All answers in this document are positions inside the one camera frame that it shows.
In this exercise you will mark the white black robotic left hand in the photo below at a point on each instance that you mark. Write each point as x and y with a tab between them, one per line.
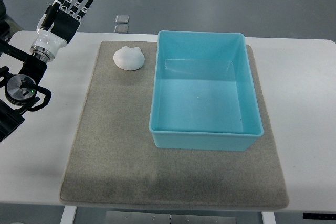
58	26

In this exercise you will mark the white rabbit toy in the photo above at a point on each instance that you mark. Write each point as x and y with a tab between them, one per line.
128	58

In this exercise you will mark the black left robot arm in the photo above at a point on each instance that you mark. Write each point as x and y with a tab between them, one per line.
20	89

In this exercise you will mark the blue plastic box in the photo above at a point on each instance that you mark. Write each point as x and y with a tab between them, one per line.
204	94

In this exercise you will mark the upper metal floor plate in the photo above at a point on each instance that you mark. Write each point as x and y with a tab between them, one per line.
122	19

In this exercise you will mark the metal floor plate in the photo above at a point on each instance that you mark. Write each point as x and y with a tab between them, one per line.
121	28
122	19

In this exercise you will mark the lower metal floor plate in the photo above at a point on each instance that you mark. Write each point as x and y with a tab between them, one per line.
121	28

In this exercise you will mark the grey felt mat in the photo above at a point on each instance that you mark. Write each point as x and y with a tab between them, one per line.
114	162

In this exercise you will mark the white left table leg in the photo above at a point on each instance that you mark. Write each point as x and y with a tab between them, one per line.
68	215

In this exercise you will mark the white table leg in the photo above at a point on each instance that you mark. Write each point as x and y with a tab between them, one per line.
268	218
68	215

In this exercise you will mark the metal table crossbar plate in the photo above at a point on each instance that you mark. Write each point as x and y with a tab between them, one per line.
138	217

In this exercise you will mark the white right table leg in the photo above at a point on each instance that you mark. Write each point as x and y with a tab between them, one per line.
268	218

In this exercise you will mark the black table control panel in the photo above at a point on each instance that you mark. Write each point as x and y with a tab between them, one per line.
319	216

